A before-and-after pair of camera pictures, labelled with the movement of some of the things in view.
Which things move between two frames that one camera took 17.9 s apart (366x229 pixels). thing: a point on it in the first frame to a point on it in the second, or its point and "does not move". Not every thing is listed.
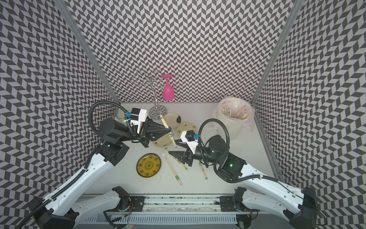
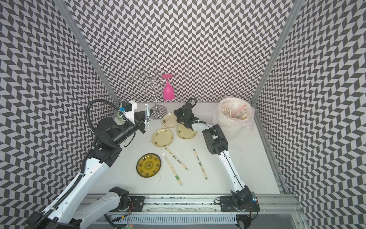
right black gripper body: [191, 156] to [180, 115]
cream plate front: [165, 141] does not move
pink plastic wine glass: [168, 92] does not move
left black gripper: [144, 137] to [141, 115]
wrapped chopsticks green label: [177, 177] does not move
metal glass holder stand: [156, 111] does not move
